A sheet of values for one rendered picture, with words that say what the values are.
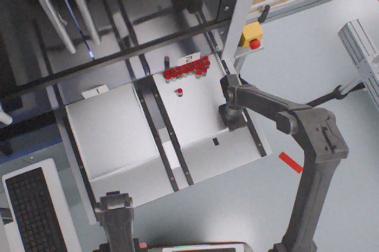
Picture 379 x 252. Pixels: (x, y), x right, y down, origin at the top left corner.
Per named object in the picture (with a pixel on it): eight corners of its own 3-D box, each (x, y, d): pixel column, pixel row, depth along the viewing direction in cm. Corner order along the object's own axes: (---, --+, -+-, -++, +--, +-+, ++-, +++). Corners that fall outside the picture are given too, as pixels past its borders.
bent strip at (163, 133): (158, 133, 143) (157, 129, 137) (166, 130, 143) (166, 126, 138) (172, 168, 140) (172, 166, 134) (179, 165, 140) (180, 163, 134)
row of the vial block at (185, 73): (164, 79, 148) (164, 75, 144) (208, 64, 150) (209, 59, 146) (166, 84, 148) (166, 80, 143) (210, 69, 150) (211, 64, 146)
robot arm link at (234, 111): (229, 110, 122) (246, 106, 122) (224, 91, 125) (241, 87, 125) (227, 119, 128) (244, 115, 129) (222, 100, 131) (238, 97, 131)
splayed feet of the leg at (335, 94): (294, 106, 241) (301, 99, 227) (364, 80, 247) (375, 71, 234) (300, 118, 239) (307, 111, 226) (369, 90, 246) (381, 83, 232)
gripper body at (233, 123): (234, 102, 138) (237, 92, 131) (246, 126, 134) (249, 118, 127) (218, 107, 137) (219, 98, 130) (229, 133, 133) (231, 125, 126)
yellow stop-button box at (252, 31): (234, 32, 146) (237, 22, 139) (251, 26, 147) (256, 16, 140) (243, 49, 144) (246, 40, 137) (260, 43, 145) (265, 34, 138)
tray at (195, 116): (148, 67, 149) (147, 63, 146) (211, 45, 153) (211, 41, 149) (180, 148, 142) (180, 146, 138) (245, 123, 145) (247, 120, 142)
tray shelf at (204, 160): (51, 103, 146) (50, 102, 144) (221, 44, 155) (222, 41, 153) (90, 225, 135) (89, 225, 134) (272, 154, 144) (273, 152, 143)
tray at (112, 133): (63, 97, 145) (60, 94, 142) (128, 74, 148) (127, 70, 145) (90, 182, 137) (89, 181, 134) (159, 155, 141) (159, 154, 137)
